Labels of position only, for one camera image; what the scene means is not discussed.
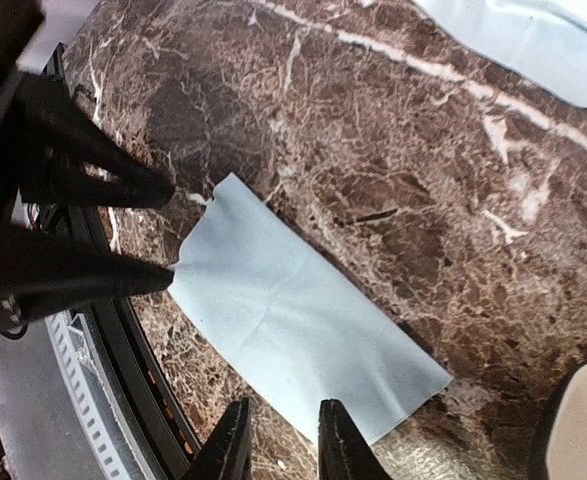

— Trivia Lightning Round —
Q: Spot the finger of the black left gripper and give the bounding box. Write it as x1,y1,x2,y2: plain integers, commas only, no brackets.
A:
0,224,173,320

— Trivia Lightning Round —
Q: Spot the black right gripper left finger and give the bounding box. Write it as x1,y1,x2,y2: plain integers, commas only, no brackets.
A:
183,398,251,480

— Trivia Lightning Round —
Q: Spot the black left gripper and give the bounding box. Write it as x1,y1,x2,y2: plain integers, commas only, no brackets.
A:
0,1,175,330

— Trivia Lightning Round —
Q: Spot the light blue cleaning cloth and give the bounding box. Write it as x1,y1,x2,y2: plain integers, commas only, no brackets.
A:
169,175,452,443
416,0,587,108

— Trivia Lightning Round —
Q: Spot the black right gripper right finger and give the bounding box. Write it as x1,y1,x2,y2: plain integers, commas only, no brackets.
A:
318,399,388,480

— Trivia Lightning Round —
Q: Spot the white slotted cable duct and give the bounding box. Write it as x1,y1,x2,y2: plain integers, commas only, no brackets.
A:
45,311,144,479

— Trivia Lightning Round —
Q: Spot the black hard glasses case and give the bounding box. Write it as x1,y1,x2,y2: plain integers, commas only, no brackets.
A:
527,361,587,479

